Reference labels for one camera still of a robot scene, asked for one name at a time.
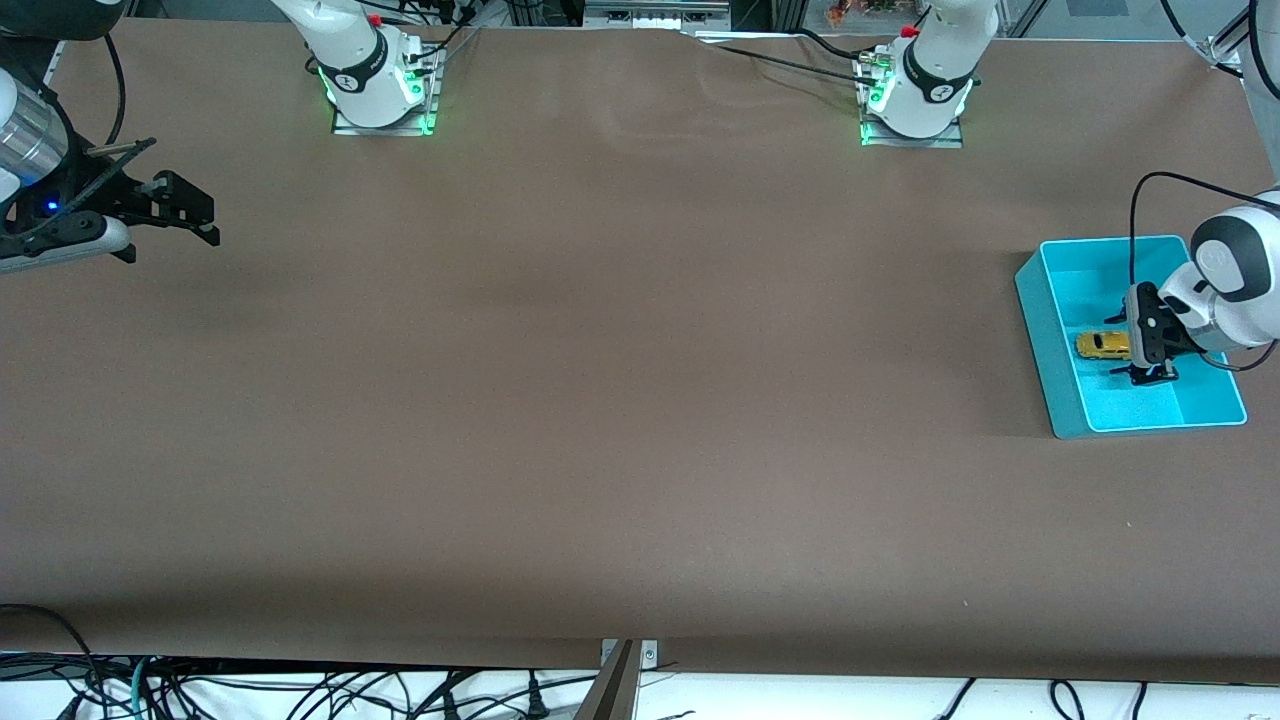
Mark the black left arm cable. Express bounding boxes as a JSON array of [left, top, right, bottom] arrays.
[[1130, 172, 1280, 291]]

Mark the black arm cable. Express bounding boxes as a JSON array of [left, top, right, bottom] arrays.
[[1130, 172, 1280, 291], [95, 35, 126, 151]]

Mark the dark wedge-shaped bar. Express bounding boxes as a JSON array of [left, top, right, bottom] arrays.
[[573, 640, 641, 720]]

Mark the orange patterned object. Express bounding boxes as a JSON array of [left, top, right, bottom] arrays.
[[825, 0, 901, 27]]

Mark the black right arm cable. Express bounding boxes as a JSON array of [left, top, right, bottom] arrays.
[[95, 35, 126, 151]]

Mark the turquoise plastic bin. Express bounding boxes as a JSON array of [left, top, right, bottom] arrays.
[[1015, 235, 1248, 440]]

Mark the grey power strip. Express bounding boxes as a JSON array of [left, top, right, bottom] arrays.
[[583, 0, 733, 29]]

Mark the black base power cable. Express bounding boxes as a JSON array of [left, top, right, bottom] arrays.
[[690, 33, 881, 86]]

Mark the black base cable bundle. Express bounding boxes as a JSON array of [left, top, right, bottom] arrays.
[[380, 0, 483, 63]]

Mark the black looped floor cable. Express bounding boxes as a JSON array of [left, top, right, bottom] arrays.
[[0, 603, 101, 720]]

